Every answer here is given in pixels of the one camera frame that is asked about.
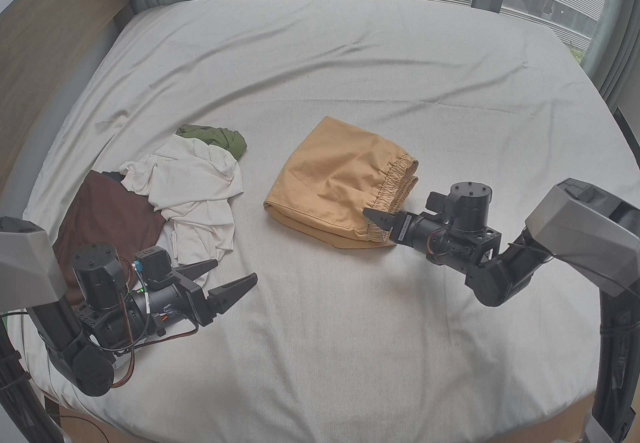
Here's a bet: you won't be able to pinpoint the bed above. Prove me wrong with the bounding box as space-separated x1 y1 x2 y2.
0 0 637 443

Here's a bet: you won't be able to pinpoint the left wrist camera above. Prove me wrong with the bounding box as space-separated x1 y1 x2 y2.
132 246 174 290

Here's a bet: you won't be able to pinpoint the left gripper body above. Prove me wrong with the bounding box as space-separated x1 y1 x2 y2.
145 276 217 330

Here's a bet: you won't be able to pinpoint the brown garment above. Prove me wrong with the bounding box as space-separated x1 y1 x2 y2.
52 170 169 303

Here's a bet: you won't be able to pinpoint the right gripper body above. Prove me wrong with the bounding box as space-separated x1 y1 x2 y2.
392 213 447 253

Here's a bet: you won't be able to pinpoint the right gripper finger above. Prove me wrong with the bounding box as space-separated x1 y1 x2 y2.
362 207 397 235

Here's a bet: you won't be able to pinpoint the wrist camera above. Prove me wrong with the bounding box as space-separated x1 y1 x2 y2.
425 191 454 220
132 246 174 290

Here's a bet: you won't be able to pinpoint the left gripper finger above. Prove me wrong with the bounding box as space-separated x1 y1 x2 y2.
207 272 259 317
176 259 219 288

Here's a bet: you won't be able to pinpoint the white garment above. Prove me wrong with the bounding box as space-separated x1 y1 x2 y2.
119 133 246 267

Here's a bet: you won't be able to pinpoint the tan shorts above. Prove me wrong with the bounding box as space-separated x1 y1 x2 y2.
263 116 420 250

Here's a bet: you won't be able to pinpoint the green garment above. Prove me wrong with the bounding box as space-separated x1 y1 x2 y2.
175 124 248 163

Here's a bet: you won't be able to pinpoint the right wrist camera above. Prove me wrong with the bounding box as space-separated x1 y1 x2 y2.
425 191 454 220

